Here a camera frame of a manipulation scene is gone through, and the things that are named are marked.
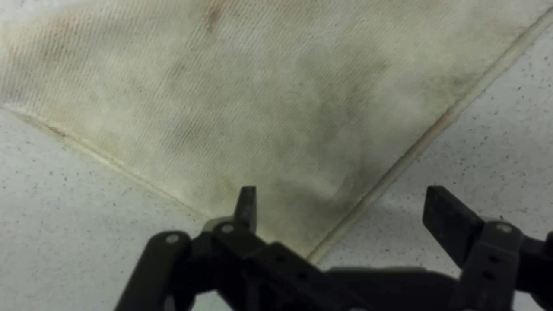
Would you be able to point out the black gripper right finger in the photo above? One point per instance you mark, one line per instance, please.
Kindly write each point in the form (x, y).
(496, 258)

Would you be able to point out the cream stained towel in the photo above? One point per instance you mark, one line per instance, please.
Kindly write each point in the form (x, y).
(312, 103)

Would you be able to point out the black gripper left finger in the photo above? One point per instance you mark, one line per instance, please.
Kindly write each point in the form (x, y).
(224, 258)

